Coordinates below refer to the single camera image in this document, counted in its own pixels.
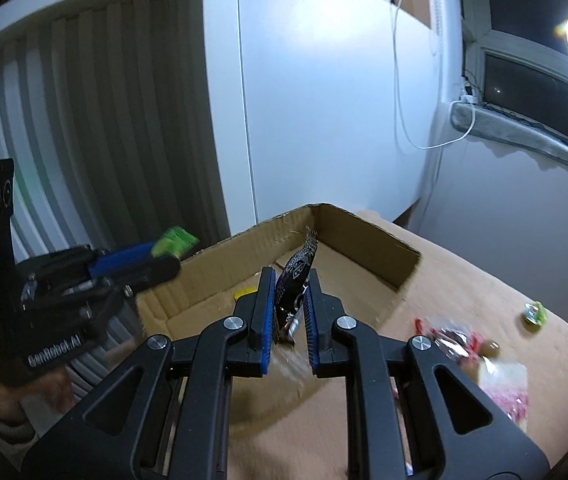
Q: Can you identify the red clear cake packet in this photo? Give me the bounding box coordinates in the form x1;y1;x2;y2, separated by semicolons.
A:
413;316;484;364

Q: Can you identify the packaged sliced bread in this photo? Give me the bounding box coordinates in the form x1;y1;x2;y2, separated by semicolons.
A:
461;358;529;432

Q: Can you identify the dark foil snack packet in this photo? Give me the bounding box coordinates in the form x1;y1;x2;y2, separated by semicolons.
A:
273;226;319;344

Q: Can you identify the green candy wrapper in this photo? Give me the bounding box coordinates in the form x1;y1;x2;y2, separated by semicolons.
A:
150;226;199;259

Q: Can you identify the person's left hand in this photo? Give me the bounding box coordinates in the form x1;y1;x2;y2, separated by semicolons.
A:
0;367;75;424

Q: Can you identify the yellow candy wrapper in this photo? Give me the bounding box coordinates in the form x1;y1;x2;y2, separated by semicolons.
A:
233;286;257;301

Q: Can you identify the round brown candy ball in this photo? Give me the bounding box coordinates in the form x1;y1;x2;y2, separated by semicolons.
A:
480;340;501;358

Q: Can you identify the brown cardboard box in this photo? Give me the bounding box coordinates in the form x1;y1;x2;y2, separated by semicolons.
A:
136;204;421;340

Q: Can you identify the green jelly cup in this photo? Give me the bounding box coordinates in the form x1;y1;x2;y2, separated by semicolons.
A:
523;301;548;327

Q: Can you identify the white cabinet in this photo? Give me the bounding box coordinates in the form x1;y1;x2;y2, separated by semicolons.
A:
202;0;462;233

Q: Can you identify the grey windowsill cloth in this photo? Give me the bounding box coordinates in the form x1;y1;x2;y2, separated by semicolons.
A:
449;104;568;166

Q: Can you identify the white charging cable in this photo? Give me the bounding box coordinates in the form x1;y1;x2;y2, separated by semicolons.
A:
390;0;477;151

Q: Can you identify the window frame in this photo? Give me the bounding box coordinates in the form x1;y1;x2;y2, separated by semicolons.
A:
461;0;568;144

